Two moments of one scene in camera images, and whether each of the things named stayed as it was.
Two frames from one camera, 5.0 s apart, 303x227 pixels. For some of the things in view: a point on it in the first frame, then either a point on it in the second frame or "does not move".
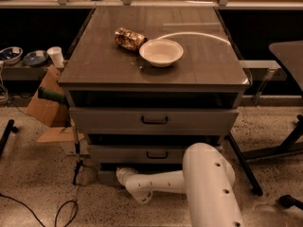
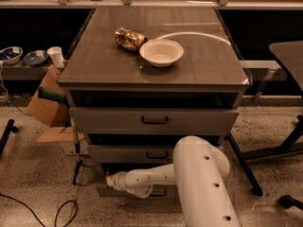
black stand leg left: [8, 129] does not move
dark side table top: [291, 55] does not move
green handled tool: [46, 94] does not move
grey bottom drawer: [107, 177] to [157, 191]
